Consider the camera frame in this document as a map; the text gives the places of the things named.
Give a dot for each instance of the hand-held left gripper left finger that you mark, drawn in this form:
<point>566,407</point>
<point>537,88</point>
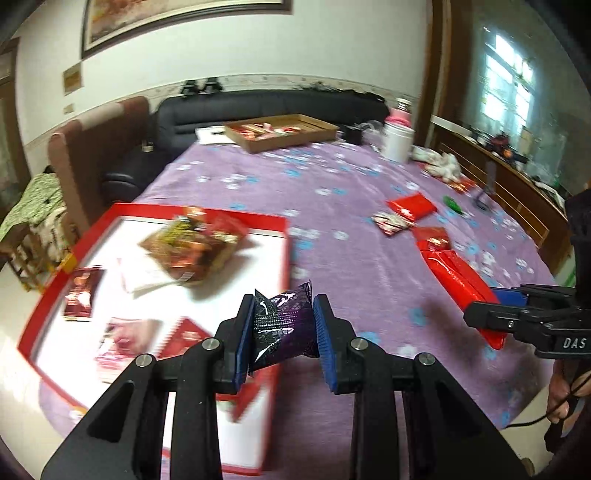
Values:
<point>244,341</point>

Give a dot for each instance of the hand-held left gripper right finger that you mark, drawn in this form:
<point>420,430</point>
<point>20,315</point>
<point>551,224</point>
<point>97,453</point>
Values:
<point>325,350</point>

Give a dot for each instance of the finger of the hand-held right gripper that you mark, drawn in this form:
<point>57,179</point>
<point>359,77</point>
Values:
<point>503,318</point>
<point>508,295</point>

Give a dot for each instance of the dark purple snack packet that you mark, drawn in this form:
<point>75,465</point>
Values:
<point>286,323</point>

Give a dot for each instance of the large glossy red snack packet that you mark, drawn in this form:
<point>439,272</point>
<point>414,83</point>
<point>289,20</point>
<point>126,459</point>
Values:
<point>461,286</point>

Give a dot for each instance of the red white-patterned snack packet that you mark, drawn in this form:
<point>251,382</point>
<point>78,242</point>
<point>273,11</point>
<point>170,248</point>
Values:
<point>184,337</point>

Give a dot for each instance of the red box white inside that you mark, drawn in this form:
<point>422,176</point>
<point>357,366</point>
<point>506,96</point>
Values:
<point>194,304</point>

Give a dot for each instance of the small red gold-print snack packet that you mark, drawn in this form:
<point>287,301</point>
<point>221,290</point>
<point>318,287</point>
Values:
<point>431,239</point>

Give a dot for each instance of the gold snack packet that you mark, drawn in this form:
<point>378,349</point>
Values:
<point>189,258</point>

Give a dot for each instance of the pink white snack packet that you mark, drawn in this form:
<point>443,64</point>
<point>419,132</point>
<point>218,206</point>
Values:
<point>127,346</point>

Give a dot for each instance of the brown-gold snack packet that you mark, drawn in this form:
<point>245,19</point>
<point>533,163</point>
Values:
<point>212,224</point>

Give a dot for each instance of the long red snack packet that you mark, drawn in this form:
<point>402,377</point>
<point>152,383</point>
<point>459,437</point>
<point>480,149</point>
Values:
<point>411,206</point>

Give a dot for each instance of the red flower-print snack packet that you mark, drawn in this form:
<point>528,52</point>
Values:
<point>392,224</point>

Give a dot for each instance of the dark brown snack packet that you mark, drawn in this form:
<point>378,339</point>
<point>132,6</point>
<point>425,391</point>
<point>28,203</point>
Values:
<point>83,293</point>

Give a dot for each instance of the person's right hand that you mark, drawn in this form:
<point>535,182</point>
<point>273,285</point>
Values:
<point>561,387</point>

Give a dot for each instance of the purple floral tablecloth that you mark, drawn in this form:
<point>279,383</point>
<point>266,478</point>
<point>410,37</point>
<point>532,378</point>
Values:
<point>369,277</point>

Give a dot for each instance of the wooden sideboard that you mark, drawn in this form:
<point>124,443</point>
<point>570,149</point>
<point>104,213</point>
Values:
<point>517,194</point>

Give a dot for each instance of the green candy wrapper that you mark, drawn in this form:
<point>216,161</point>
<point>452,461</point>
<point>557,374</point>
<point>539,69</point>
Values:
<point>452,204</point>

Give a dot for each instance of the red gold foil bag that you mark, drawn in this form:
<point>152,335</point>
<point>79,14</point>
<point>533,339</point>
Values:
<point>463,184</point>

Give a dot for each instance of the white cloth bundle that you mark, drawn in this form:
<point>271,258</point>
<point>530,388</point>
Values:
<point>438,164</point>

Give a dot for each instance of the white plastic jar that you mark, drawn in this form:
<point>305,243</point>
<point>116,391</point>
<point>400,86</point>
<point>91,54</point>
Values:
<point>398,143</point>

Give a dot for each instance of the cardboard tray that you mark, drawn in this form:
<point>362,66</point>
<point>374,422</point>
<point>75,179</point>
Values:
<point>281,138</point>

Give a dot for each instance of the white paper sheets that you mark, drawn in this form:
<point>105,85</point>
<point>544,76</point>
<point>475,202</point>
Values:
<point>210,136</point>

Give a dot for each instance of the pink thermos bottle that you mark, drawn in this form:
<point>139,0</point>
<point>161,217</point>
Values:
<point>400,113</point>

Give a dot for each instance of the pile of red wrapped candies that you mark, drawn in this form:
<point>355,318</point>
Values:
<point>263,130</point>

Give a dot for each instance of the window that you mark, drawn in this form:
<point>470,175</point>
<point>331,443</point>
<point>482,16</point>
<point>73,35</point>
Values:
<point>512,78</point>

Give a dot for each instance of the small black box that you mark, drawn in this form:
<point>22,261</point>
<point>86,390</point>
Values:
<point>354,134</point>

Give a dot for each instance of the wooden chair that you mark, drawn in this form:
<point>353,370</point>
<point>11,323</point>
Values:
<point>27,263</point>

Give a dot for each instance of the black leather sofa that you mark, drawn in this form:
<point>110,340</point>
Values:
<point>194,115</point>

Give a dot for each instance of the brown armchair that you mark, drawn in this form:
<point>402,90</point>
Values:
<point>92,157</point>

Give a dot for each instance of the green patterned cloth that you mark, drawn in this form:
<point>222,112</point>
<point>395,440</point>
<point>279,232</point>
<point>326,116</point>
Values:
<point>32,203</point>

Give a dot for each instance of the black gadget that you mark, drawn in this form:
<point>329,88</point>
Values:
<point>191,86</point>
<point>212,85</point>

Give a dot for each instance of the framed painting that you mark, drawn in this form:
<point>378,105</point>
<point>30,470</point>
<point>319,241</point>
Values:
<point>184,23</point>

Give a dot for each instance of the wooden glass-panel door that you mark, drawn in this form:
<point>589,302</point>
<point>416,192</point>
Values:
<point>9,115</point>

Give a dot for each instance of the wooden door frame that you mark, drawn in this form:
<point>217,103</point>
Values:
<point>441,55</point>

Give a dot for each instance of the yellow wall plaque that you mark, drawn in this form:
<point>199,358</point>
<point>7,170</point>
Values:
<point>72,79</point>

